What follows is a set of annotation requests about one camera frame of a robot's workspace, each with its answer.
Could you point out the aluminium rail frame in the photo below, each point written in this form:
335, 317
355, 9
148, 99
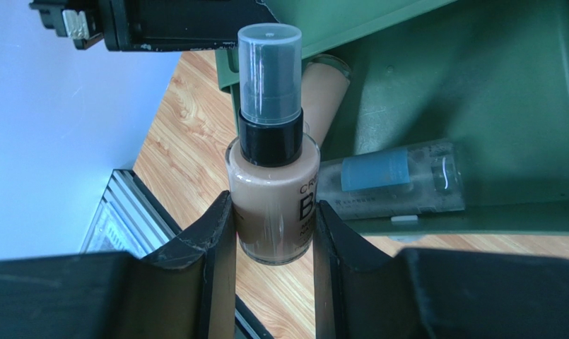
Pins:
130, 218

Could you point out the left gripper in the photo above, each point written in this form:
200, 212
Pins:
151, 25

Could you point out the clear plastic bottle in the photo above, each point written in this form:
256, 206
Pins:
408, 180

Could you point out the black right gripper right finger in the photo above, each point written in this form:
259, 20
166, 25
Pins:
361, 292

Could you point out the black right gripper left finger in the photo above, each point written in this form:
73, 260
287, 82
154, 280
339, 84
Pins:
99, 295

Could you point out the grey cap foundation tube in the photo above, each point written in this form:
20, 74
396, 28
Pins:
325, 81

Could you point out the green top drawer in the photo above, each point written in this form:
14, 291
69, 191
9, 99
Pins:
491, 76

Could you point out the black pump foundation bottle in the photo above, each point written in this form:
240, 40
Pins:
272, 165

